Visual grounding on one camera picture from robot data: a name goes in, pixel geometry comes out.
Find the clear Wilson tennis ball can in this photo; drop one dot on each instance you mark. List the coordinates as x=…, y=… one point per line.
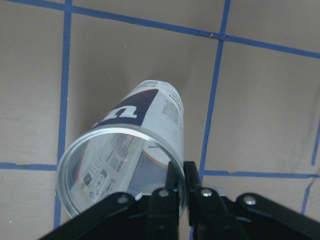
x=129, y=150

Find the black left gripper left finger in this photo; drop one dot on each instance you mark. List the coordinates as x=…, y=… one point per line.
x=121, y=217

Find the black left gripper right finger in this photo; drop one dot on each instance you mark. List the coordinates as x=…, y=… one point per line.
x=250, y=217

